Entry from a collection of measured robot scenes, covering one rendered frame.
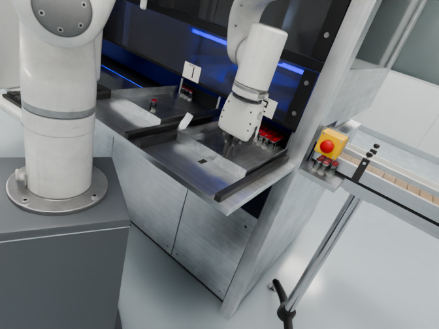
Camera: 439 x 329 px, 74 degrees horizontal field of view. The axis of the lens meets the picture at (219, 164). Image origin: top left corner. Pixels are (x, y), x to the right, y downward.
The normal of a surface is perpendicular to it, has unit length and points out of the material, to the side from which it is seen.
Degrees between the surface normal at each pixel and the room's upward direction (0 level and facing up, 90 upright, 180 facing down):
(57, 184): 90
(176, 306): 0
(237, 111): 90
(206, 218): 90
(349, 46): 90
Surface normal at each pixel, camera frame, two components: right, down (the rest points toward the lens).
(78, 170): 0.80, 0.46
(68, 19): 0.45, 0.57
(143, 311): 0.25, -0.84
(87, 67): 0.71, -0.47
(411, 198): -0.58, 0.25
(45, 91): 0.07, 0.36
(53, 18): 0.25, 0.63
